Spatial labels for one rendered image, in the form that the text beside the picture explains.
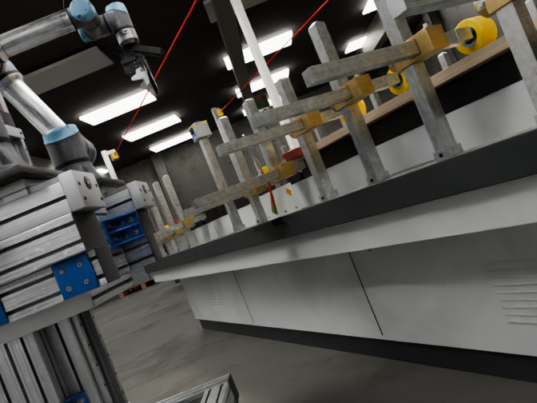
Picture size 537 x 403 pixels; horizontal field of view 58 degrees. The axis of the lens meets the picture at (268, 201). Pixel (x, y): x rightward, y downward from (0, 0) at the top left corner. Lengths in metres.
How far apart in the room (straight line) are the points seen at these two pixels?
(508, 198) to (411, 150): 0.48
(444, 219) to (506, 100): 0.31
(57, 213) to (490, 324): 1.21
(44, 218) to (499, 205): 0.99
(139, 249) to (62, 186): 0.53
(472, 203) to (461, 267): 0.42
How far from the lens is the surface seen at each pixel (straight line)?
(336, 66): 0.96
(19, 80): 2.03
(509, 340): 1.58
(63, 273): 1.23
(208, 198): 1.57
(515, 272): 1.45
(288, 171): 1.67
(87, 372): 1.49
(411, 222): 1.31
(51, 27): 1.89
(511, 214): 1.12
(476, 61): 1.25
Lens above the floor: 0.75
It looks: 1 degrees up
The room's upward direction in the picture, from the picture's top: 22 degrees counter-clockwise
